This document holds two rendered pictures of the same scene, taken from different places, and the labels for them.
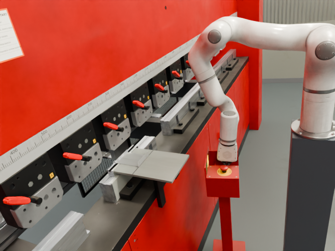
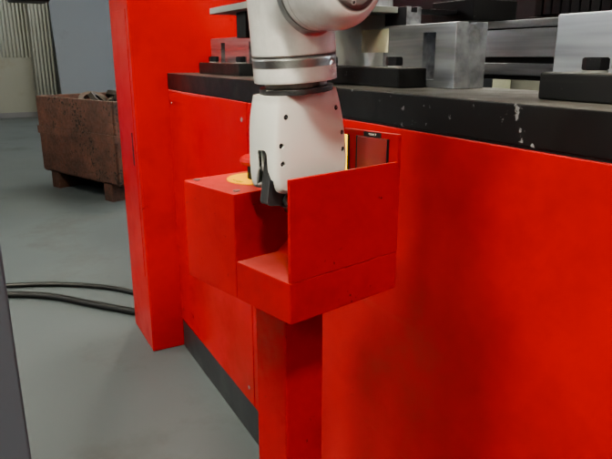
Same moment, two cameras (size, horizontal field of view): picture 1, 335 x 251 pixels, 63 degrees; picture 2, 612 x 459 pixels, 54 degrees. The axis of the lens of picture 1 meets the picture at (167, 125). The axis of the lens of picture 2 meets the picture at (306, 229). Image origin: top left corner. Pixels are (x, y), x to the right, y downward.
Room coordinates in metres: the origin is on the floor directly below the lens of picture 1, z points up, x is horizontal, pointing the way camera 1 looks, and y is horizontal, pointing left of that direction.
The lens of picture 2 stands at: (1.54, -0.81, 0.92)
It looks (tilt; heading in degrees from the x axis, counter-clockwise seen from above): 16 degrees down; 123
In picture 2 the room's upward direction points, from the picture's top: straight up
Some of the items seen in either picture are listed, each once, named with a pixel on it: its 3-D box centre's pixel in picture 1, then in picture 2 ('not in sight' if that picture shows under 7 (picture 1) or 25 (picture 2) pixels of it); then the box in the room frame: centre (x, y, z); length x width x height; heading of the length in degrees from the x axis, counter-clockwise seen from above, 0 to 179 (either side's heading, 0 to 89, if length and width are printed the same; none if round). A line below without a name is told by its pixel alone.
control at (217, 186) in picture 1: (223, 170); (288, 209); (1.15, -0.25, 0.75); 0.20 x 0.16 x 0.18; 164
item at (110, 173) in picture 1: (123, 159); (379, 19); (1.03, 0.21, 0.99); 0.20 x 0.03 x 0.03; 151
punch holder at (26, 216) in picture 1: (27, 188); not in sight; (0.65, 0.42, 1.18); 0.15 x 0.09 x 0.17; 151
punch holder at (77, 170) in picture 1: (75, 151); not in sight; (0.82, 0.33, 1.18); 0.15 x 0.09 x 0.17; 151
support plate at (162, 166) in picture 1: (151, 163); (301, 10); (0.95, 0.09, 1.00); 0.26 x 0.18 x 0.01; 61
